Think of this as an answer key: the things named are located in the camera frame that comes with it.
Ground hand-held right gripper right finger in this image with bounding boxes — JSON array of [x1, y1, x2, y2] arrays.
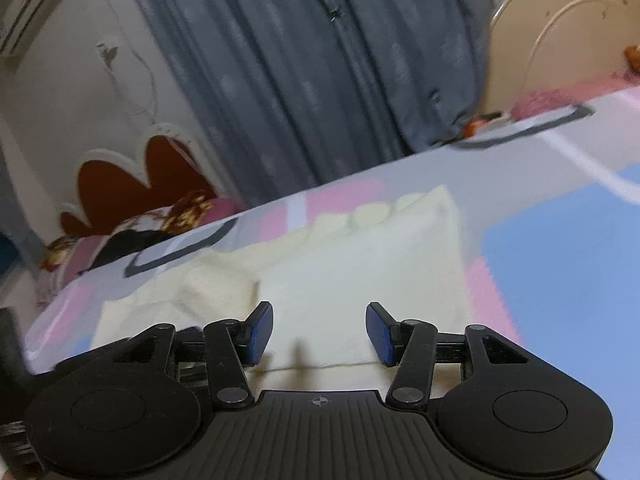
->
[[366, 302, 532, 409]]

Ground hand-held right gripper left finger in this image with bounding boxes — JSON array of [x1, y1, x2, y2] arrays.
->
[[107, 301, 275, 409]]

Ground cream fleece garment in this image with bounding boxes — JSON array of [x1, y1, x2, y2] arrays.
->
[[102, 185, 468, 392]]

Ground pink pillow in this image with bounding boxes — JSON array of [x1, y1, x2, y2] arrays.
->
[[200, 196, 247, 222]]

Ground printed cartoon pillow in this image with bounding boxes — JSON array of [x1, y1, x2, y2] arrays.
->
[[37, 192, 221, 306]]

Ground white scalloped red-brown headboard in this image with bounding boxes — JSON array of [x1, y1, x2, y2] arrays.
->
[[59, 122, 237, 241]]

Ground patterned pastel bed sheet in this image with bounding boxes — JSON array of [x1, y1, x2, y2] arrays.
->
[[22, 87, 640, 471]]

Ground blue-grey curtain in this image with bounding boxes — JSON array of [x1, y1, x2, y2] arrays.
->
[[120, 0, 493, 201]]

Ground pink blanket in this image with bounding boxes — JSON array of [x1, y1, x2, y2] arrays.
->
[[514, 71, 640, 120]]

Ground cream arched bed headboard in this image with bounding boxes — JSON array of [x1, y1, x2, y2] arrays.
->
[[480, 0, 640, 117]]

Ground white air conditioner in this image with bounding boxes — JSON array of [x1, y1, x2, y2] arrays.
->
[[0, 0, 88, 57]]

